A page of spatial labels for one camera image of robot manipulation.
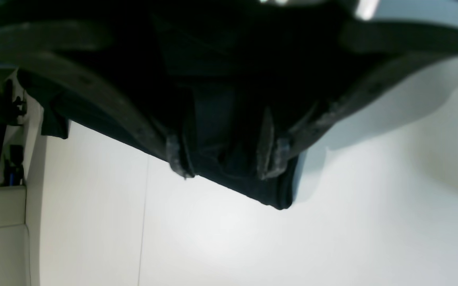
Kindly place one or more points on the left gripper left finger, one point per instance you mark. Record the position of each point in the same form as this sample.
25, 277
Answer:
35, 47

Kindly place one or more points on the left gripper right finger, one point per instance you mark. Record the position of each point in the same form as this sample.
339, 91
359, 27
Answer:
368, 60

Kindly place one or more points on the blue and black tools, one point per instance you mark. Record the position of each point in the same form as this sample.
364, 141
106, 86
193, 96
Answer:
13, 170

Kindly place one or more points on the black T-shirt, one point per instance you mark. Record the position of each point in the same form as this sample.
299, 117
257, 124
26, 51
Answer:
208, 69

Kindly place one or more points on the beige chair left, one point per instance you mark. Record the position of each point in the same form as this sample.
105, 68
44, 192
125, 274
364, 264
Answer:
14, 237

